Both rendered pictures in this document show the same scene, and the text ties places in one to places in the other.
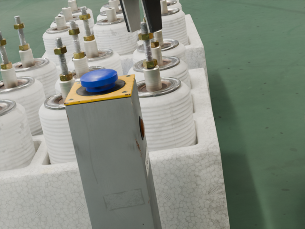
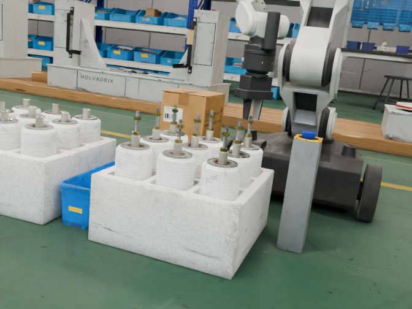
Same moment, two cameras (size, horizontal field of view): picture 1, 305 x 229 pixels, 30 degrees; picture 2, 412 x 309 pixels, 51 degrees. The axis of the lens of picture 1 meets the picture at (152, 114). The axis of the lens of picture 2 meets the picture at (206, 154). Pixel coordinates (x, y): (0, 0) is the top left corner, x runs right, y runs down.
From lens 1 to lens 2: 1.34 m
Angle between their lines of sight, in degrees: 73
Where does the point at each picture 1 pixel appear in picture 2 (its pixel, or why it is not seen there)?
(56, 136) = (247, 172)
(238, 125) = not seen: hidden behind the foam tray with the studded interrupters
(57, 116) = (250, 160)
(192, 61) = (112, 149)
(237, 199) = not seen: hidden behind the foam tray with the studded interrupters
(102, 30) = (72, 127)
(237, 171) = not seen: hidden behind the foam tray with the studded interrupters
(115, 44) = (78, 138)
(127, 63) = (89, 151)
